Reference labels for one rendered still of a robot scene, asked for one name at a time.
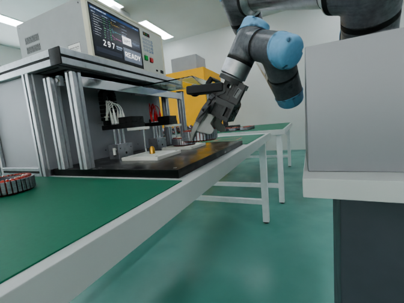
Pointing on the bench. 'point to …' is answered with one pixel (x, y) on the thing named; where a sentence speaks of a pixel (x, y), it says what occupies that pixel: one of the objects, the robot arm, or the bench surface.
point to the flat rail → (125, 88)
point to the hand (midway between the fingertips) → (198, 136)
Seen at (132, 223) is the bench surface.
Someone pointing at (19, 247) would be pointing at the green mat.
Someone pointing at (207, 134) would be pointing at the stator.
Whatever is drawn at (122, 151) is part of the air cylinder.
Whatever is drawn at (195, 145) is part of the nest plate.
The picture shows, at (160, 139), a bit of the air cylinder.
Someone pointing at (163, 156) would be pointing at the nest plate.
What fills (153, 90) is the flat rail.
